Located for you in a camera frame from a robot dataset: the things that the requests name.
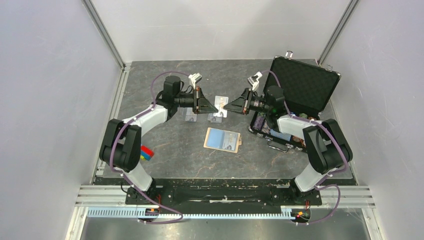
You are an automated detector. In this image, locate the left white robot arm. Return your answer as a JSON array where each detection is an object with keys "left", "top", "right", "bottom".
[{"left": 99, "top": 71, "right": 218, "bottom": 204}]

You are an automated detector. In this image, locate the aluminium front frame rail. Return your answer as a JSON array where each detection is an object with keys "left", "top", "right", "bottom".
[{"left": 65, "top": 185, "right": 385, "bottom": 240}]

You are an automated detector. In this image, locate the tan leather card holder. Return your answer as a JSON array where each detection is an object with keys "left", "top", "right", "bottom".
[{"left": 203, "top": 127, "right": 242, "bottom": 154}]

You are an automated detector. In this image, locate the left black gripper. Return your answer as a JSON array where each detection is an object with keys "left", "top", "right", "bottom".
[{"left": 174, "top": 87, "right": 218, "bottom": 115}]

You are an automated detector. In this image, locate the colourful toy block stack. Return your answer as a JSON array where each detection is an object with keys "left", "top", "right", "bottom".
[{"left": 140, "top": 145, "right": 155, "bottom": 161}]

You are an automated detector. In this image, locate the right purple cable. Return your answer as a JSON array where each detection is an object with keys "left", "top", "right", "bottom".
[{"left": 260, "top": 70, "right": 351, "bottom": 226}]

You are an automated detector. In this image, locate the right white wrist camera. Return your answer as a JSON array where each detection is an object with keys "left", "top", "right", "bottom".
[{"left": 247, "top": 71, "right": 263, "bottom": 92}]

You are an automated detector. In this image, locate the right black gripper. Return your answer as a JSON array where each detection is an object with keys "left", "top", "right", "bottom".
[{"left": 223, "top": 88, "right": 272, "bottom": 115}]

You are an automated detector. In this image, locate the purple cable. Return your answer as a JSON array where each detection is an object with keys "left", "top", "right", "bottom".
[
  {"left": 109, "top": 71, "right": 184, "bottom": 225},
  {"left": 260, "top": 70, "right": 351, "bottom": 226}
]

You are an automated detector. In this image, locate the aluminium corner post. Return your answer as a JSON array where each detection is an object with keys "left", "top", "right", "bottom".
[
  {"left": 316, "top": 0, "right": 360, "bottom": 67},
  {"left": 81, "top": 0, "right": 126, "bottom": 70}
]

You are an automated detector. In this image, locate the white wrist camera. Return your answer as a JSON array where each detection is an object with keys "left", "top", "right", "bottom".
[
  {"left": 188, "top": 73, "right": 203, "bottom": 89},
  {"left": 247, "top": 71, "right": 263, "bottom": 92}
]

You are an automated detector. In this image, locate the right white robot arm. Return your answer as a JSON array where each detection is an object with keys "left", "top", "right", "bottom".
[{"left": 223, "top": 85, "right": 353, "bottom": 204}]

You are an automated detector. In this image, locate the black poker chip case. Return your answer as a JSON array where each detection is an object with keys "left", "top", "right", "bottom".
[{"left": 248, "top": 55, "right": 341, "bottom": 152}]

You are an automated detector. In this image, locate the left aluminium corner post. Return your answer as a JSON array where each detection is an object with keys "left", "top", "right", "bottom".
[{"left": 81, "top": 0, "right": 126, "bottom": 70}]

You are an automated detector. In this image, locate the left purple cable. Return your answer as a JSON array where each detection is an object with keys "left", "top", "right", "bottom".
[{"left": 109, "top": 71, "right": 184, "bottom": 225}]

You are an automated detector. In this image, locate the right aluminium corner post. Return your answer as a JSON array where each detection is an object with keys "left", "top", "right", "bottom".
[{"left": 316, "top": 0, "right": 360, "bottom": 67}]

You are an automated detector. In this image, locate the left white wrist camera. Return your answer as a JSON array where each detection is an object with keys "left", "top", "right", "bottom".
[{"left": 188, "top": 73, "right": 203, "bottom": 89}]

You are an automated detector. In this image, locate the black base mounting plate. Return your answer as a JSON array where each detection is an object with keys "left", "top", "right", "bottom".
[{"left": 145, "top": 185, "right": 323, "bottom": 206}]

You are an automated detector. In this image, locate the clear acrylic card stand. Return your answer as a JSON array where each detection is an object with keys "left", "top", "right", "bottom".
[{"left": 182, "top": 107, "right": 211, "bottom": 123}]

